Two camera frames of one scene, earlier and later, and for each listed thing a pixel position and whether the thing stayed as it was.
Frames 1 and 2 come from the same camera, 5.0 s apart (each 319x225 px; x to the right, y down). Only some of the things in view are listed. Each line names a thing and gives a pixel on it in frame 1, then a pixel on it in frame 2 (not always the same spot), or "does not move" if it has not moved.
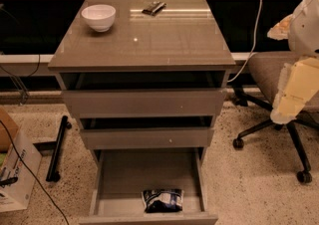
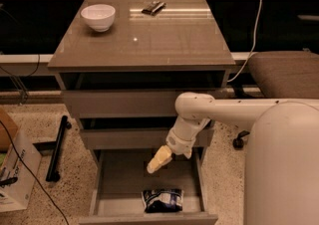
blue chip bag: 162,200 does not move
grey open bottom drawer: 121,174 does not move
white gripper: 305,30 to 177,143
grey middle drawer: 149,138 does not move
